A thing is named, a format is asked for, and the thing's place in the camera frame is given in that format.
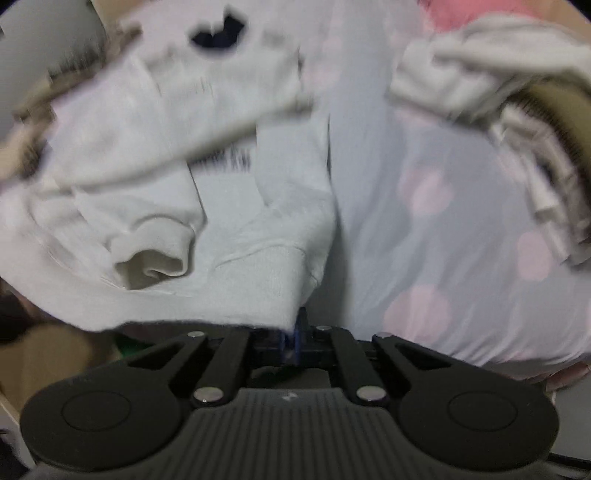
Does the pink garment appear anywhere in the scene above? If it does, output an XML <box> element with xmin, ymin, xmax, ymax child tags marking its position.
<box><xmin>418</xmin><ymin>0</ymin><xmax>557</xmax><ymax>34</ymax></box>

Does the olive garment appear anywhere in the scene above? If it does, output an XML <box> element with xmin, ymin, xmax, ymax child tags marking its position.
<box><xmin>517</xmin><ymin>83</ymin><xmax>591</xmax><ymax>185</ymax></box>

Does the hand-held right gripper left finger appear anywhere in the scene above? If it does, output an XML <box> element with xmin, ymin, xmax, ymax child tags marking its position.
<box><xmin>129</xmin><ymin>329</ymin><xmax>288</xmax><ymax>408</ymax></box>

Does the white printed sweatshirt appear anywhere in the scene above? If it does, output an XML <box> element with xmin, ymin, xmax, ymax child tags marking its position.
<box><xmin>0</xmin><ymin>4</ymin><xmax>339</xmax><ymax>334</ymax></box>

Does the grey hoodie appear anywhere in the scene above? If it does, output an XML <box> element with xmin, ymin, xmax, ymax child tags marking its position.
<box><xmin>385</xmin><ymin>16</ymin><xmax>591</xmax><ymax>273</ymax></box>

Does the polka dot bed sheet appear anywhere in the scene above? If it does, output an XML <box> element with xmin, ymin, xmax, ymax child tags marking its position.
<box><xmin>295</xmin><ymin>0</ymin><xmax>591</xmax><ymax>384</ymax></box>

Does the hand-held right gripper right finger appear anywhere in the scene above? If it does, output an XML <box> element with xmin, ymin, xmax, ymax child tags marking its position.
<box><xmin>293</xmin><ymin>307</ymin><xmax>453</xmax><ymax>408</ymax></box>

